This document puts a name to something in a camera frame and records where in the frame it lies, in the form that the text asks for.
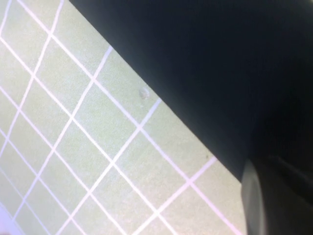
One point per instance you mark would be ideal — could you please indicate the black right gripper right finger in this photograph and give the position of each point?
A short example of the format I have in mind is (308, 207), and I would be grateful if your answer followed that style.
(300, 181)

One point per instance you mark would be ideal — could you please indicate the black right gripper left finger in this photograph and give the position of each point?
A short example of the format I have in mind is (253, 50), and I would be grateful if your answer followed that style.
(274, 210)

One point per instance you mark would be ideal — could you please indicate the black patterned glasses case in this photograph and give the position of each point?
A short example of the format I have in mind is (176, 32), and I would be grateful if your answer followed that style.
(207, 73)

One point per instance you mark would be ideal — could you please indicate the green white checked tablecloth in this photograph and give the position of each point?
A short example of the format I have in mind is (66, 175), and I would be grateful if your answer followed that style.
(97, 147)

